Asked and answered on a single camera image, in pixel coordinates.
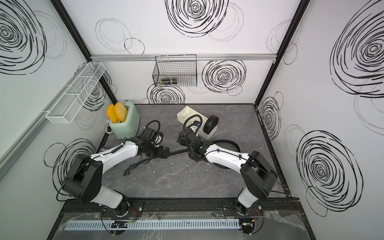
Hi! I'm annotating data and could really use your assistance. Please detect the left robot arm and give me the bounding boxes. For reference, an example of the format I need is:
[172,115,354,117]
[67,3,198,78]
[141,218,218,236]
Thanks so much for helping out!
[60,127,170,211]

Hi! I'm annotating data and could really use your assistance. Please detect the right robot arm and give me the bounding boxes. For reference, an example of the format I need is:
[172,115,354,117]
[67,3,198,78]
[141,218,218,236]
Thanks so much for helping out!
[177,128,278,215]

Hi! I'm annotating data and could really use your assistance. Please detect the cream compartment storage tray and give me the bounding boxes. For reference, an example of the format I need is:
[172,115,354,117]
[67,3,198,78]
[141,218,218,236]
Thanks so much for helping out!
[177,106,218,140]

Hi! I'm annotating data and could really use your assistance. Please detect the mint green toaster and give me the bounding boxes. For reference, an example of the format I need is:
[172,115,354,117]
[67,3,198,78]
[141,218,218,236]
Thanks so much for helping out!
[109,101,140,140]

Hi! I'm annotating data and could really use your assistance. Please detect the right toast slice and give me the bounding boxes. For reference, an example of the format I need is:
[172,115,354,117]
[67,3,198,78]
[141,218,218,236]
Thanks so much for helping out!
[114,102,128,122]

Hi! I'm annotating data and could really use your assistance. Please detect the toast slice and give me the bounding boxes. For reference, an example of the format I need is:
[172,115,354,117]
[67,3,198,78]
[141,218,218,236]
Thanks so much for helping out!
[106,104,119,124]
[114,102,128,122]

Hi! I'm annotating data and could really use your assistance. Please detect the left toast slice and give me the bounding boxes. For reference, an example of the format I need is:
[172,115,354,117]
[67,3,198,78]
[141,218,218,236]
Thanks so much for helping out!
[106,104,119,124]

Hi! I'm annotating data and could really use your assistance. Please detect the items in wire basket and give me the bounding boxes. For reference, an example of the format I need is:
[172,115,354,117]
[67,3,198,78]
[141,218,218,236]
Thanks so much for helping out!
[158,78,178,86]

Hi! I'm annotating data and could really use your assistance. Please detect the black wire wall basket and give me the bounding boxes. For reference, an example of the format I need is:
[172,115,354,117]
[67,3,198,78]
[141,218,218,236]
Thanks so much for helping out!
[152,55,198,88]

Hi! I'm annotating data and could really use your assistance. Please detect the white wire wall shelf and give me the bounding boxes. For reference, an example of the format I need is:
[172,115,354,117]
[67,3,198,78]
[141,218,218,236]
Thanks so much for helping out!
[46,63,106,124]

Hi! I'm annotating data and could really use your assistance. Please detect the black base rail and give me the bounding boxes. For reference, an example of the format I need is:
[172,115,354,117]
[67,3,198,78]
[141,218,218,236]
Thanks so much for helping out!
[60,198,302,218]

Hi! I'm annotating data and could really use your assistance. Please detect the grey slotted cable duct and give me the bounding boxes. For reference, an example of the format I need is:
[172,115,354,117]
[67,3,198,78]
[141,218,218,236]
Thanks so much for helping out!
[64,219,241,232]

